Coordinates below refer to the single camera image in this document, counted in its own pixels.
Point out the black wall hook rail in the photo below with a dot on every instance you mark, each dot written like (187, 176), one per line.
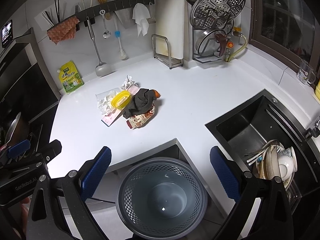
(110, 6)

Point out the left hand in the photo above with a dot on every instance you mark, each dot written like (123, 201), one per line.
(24, 211)

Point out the black kitchen sink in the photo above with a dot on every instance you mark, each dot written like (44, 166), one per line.
(248, 127)

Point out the red patterned snack wrapper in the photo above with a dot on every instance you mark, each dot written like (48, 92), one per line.
(139, 121)

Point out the white hanging cloth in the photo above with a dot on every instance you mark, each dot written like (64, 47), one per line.
(140, 16)

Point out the orange dish cloth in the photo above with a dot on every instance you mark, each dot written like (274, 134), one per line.
(64, 30)

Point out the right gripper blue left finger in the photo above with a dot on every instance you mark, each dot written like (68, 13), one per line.
(93, 172)

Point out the pink flat package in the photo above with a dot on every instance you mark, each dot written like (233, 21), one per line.
(108, 120)

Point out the grey perforated trash bin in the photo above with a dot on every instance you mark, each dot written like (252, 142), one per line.
(161, 198)

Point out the black stove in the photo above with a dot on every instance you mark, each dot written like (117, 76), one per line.
(29, 95)

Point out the blue white bottle brush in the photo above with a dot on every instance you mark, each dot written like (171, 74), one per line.
(123, 55)

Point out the chopsticks bundle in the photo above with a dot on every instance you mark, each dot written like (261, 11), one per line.
(54, 14)

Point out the faucet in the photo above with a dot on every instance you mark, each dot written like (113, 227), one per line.
(313, 131)

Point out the steel steamer tray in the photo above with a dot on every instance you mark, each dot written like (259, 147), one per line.
(206, 14)

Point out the yellow green refill pouch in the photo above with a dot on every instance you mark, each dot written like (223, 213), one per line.
(69, 77)

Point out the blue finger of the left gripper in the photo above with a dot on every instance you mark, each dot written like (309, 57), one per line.
(19, 148)

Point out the crumpled white paper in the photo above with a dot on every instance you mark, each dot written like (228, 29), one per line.
(128, 83)

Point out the glass pot lid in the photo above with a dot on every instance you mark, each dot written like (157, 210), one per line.
(212, 42)

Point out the grey ladle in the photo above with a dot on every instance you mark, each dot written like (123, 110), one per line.
(102, 69)

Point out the orange peel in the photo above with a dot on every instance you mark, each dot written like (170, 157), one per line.
(156, 94)

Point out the yellow detergent bottle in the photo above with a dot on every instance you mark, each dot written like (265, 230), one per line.
(317, 90)

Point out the steel cutting board rack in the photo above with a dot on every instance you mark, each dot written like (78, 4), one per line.
(162, 51)

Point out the yellow plastic lid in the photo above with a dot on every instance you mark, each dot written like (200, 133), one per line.
(121, 100)

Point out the steel spoon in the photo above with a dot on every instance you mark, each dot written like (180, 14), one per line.
(106, 33)

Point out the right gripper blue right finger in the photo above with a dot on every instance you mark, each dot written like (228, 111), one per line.
(224, 171)

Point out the white bowl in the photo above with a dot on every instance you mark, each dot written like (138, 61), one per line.
(287, 163)

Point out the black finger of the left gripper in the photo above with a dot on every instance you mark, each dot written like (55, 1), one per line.
(51, 150)

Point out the window frame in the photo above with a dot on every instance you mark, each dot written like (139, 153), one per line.
(288, 31)

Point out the dark grey rag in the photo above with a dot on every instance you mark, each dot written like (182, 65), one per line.
(140, 103)

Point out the glass mug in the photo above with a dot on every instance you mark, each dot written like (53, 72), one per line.
(305, 73)

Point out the stacked plates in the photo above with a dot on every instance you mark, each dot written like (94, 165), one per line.
(266, 160)

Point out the white cutting board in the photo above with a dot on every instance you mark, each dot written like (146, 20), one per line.
(170, 16)

